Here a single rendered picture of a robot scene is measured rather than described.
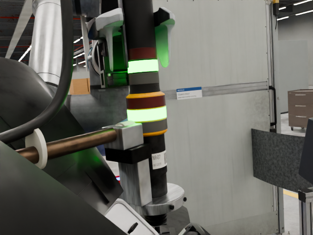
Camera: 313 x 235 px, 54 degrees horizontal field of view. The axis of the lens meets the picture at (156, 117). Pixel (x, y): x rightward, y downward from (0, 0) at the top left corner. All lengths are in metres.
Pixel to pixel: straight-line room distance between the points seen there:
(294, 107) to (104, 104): 6.86
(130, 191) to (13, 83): 0.17
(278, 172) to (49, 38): 2.00
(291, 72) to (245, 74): 8.09
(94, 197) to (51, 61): 0.40
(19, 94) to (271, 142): 2.16
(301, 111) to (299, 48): 4.01
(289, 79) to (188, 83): 8.31
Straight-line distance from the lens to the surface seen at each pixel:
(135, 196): 0.33
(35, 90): 0.38
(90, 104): 0.57
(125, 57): 0.33
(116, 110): 0.57
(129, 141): 0.30
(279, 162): 2.38
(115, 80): 0.39
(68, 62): 0.27
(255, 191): 2.71
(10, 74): 0.39
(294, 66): 10.67
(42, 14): 0.77
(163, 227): 0.47
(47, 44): 0.69
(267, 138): 2.42
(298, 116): 7.29
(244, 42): 2.51
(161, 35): 0.36
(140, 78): 0.32
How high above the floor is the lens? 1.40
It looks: 7 degrees down
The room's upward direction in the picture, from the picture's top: 5 degrees counter-clockwise
